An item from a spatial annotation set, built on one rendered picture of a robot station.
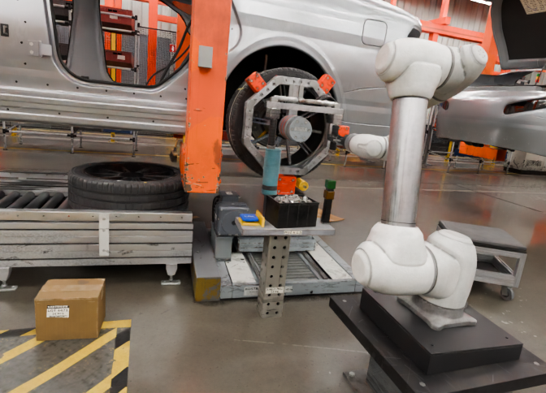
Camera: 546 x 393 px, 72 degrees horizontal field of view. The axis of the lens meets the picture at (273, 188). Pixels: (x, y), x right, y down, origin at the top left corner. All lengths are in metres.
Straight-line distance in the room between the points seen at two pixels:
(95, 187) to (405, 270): 1.52
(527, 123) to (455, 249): 2.90
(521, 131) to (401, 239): 3.04
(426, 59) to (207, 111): 0.98
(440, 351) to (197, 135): 1.27
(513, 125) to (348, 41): 2.05
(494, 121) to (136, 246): 3.39
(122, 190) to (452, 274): 1.52
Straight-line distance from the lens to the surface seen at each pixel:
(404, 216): 1.15
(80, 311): 1.68
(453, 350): 1.23
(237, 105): 2.14
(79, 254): 2.03
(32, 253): 2.07
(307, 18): 2.46
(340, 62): 2.52
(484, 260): 2.85
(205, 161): 1.79
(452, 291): 1.28
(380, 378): 1.49
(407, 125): 1.16
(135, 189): 2.01
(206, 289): 1.90
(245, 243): 2.26
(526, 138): 4.07
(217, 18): 1.80
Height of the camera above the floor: 0.98
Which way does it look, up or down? 13 degrees down
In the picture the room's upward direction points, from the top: 6 degrees clockwise
